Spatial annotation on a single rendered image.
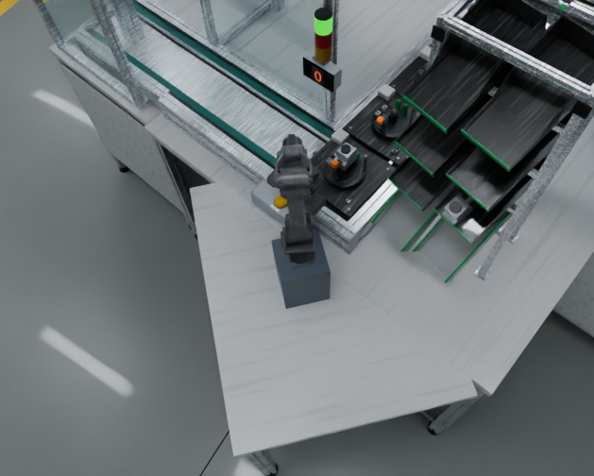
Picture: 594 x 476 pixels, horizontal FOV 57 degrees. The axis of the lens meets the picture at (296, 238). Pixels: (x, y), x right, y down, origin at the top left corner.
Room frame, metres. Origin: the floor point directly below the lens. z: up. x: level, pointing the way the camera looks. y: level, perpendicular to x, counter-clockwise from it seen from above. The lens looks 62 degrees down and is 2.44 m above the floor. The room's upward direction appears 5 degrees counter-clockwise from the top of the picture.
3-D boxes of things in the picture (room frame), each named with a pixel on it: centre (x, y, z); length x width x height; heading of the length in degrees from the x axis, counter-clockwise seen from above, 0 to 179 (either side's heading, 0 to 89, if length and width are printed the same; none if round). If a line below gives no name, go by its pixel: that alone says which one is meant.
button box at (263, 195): (0.93, 0.04, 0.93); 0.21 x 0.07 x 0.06; 44
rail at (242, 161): (1.11, 0.13, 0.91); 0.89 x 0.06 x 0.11; 44
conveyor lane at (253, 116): (1.25, 0.02, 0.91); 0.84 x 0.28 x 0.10; 44
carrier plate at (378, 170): (1.02, -0.17, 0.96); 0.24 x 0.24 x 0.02; 44
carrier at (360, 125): (1.20, -0.36, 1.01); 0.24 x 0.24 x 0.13; 44
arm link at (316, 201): (0.89, -0.01, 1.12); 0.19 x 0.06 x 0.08; 44
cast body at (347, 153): (1.03, -0.18, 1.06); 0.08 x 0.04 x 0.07; 134
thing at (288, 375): (0.69, -0.06, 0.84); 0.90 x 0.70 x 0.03; 8
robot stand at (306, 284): (0.69, -0.01, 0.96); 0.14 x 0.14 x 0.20; 8
